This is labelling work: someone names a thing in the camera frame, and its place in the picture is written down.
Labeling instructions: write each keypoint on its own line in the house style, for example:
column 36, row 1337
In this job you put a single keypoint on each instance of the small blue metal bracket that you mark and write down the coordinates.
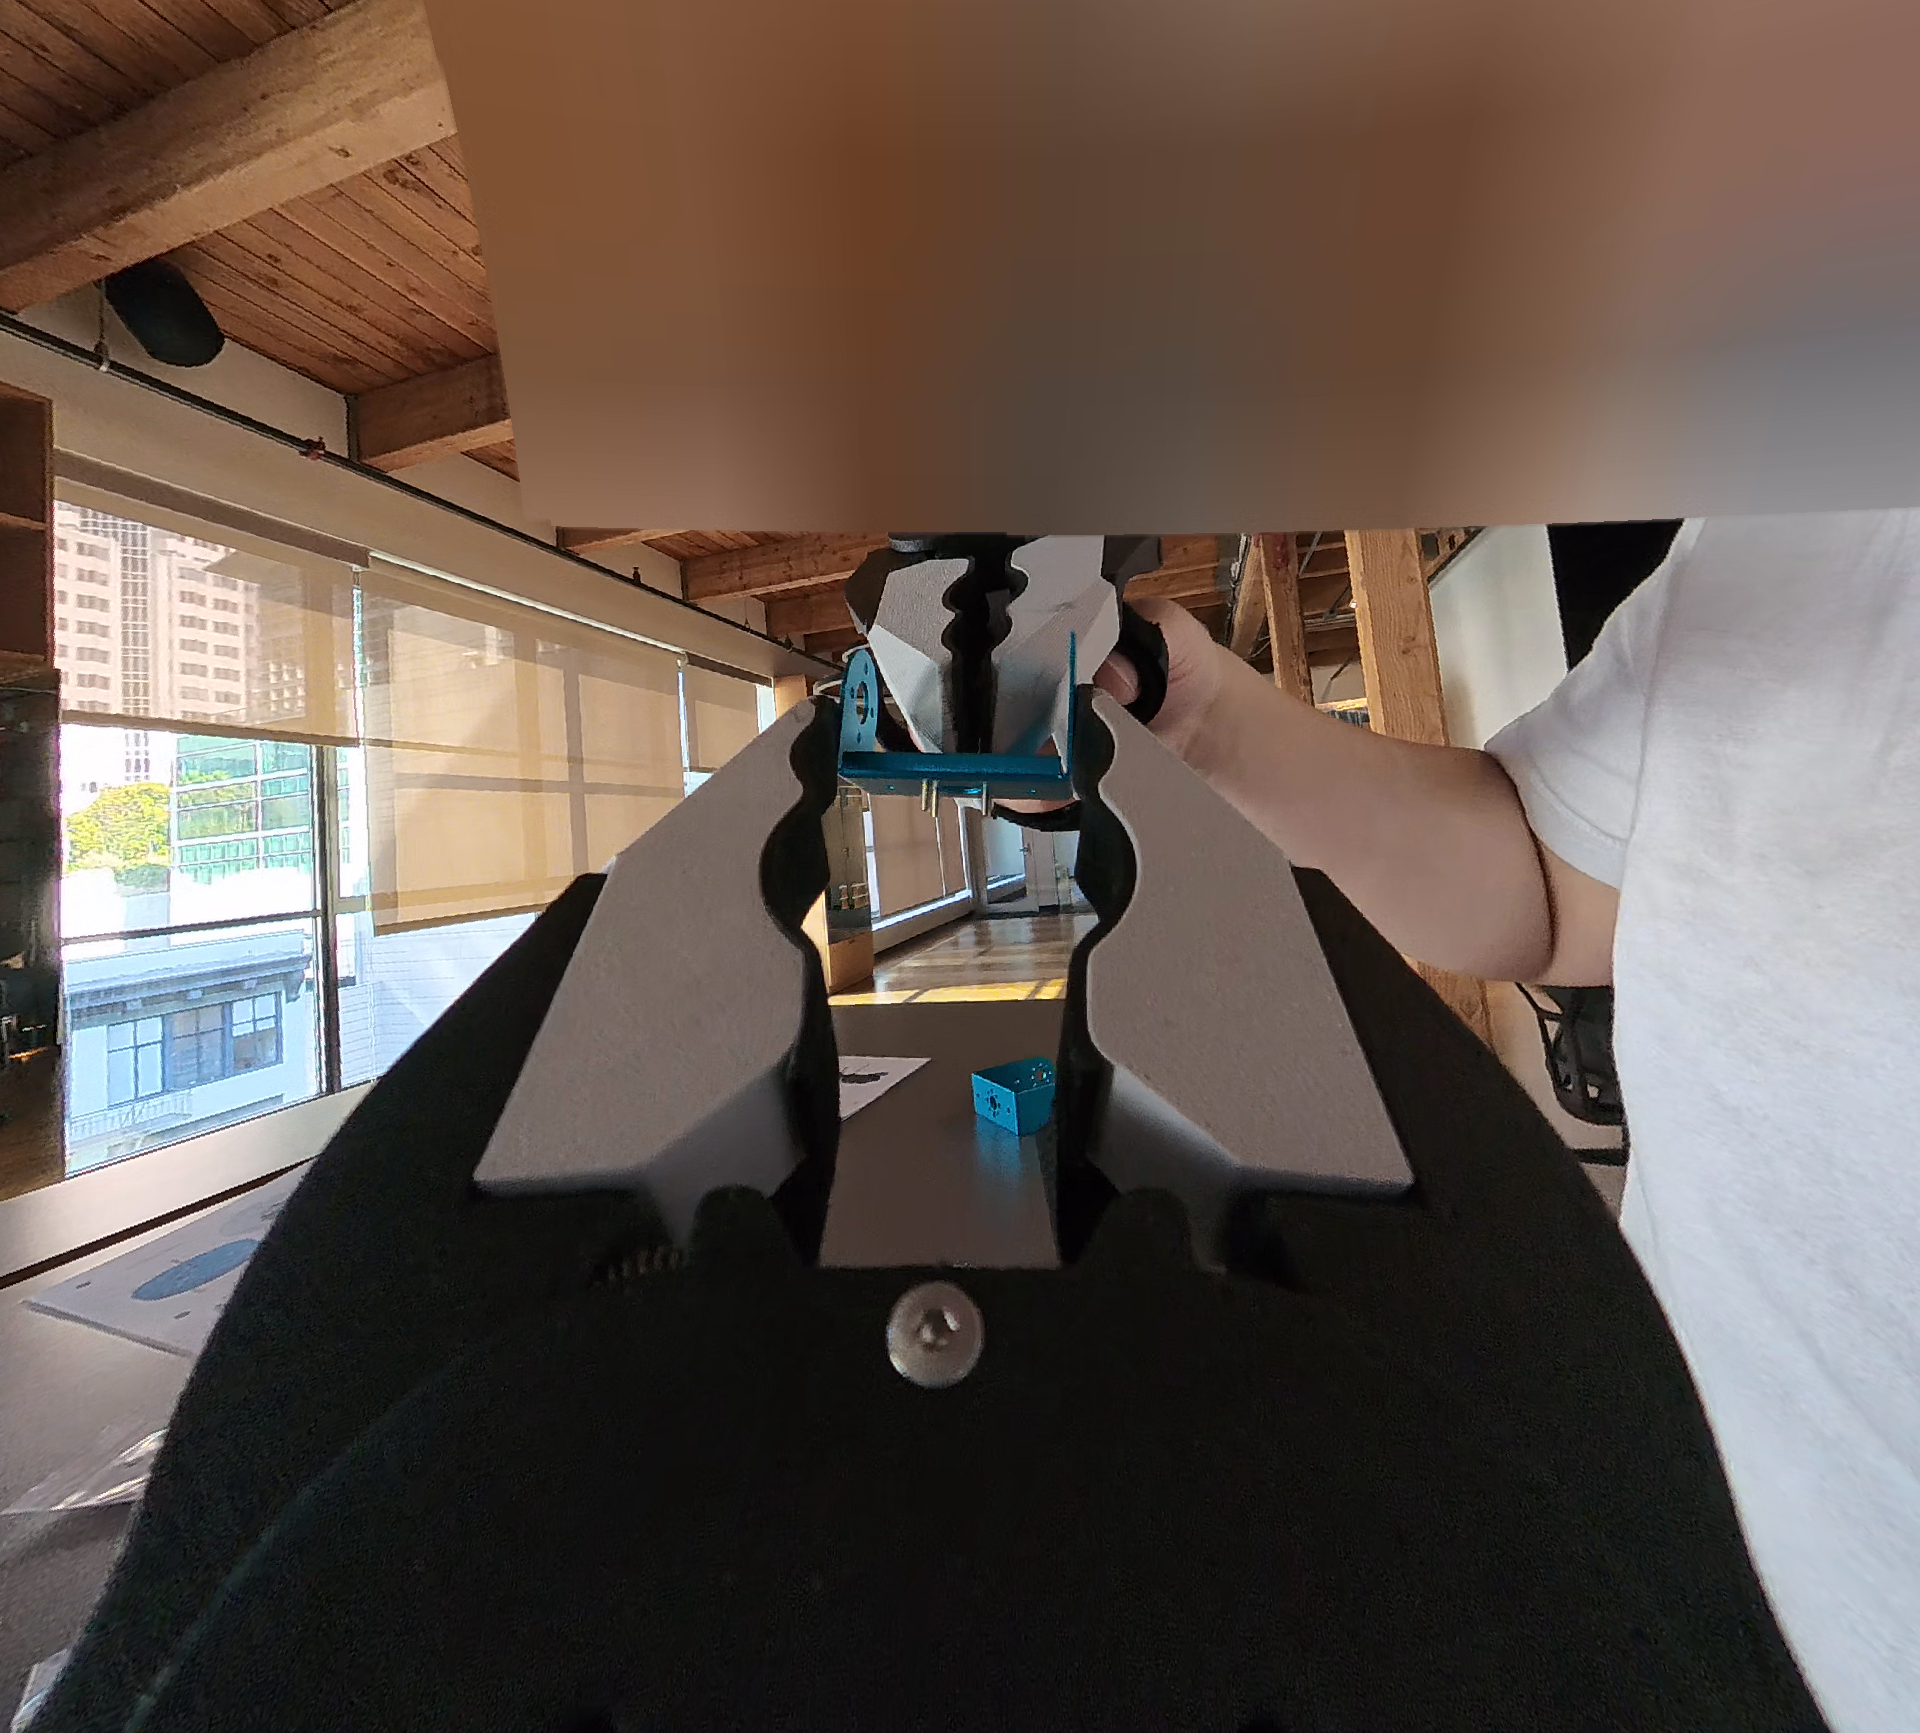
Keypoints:
column 1011, row 1095

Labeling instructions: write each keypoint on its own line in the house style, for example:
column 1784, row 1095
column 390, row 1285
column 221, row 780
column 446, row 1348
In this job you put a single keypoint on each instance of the clear plastic bag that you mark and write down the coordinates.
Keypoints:
column 74, row 1470

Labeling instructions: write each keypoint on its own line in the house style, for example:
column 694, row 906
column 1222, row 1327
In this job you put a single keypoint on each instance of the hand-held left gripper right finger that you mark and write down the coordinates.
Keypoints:
column 1229, row 1013

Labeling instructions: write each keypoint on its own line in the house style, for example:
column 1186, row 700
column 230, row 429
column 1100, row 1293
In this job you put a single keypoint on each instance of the person's right forearm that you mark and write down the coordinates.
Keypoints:
column 1395, row 831

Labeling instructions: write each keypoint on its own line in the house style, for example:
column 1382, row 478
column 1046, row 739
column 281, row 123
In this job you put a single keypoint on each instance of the grey desk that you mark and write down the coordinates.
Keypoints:
column 930, row 1194

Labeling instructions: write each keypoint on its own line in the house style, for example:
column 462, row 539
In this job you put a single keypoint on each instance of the white paper with grey shape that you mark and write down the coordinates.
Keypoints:
column 878, row 1083

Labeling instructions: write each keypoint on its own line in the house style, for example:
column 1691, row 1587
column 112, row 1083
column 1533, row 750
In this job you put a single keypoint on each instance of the blue metal u-shaped bracket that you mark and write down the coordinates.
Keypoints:
column 960, row 768

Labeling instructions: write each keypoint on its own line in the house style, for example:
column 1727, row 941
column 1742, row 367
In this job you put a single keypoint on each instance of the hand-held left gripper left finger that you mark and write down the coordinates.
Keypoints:
column 658, row 998

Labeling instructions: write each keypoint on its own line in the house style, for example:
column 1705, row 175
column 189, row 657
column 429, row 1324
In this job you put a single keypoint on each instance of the beige roller blind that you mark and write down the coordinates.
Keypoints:
column 509, row 774
column 195, row 624
column 721, row 718

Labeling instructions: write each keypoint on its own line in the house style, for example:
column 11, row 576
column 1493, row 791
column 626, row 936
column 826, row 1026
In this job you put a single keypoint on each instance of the person's white t-shirt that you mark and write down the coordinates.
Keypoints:
column 1771, row 1013

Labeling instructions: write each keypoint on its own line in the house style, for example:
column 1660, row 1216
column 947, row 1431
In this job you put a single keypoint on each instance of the black wall pipe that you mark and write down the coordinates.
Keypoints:
column 373, row 460

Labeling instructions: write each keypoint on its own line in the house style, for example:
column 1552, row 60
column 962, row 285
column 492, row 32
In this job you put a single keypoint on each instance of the wooden post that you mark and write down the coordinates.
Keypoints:
column 1284, row 614
column 1392, row 637

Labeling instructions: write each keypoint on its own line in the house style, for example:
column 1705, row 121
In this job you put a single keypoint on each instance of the printed instruction sheet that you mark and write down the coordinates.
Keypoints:
column 150, row 1276

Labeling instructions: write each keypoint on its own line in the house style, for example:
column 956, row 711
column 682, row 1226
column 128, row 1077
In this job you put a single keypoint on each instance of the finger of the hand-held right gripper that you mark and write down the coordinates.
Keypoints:
column 1059, row 607
column 912, row 637

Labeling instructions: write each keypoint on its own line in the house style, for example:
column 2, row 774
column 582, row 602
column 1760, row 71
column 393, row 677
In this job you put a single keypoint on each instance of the person's right hand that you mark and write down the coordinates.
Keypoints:
column 1213, row 687

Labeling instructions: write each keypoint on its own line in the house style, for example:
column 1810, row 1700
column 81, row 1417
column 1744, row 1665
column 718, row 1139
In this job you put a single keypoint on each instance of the black office chair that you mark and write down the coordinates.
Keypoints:
column 1574, row 1066

